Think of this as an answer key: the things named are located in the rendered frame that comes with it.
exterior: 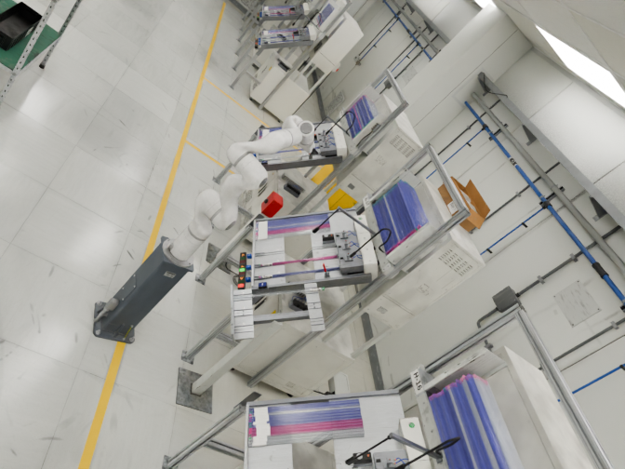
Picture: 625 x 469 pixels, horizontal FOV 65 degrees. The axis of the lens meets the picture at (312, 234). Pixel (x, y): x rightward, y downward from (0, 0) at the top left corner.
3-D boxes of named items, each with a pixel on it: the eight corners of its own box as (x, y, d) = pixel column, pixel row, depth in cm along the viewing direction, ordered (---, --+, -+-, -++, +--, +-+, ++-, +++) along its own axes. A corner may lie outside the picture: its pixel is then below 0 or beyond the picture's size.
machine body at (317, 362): (223, 370, 331) (282, 321, 305) (230, 297, 386) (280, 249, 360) (296, 403, 360) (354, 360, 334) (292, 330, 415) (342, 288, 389)
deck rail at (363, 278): (253, 297, 290) (251, 289, 287) (253, 294, 292) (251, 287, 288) (371, 282, 290) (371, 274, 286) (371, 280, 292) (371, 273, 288)
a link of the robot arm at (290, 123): (260, 129, 232) (288, 124, 258) (285, 152, 230) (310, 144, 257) (271, 114, 227) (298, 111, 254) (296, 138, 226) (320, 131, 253)
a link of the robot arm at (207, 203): (198, 243, 251) (226, 214, 241) (175, 216, 252) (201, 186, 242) (210, 237, 262) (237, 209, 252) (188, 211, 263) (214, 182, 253)
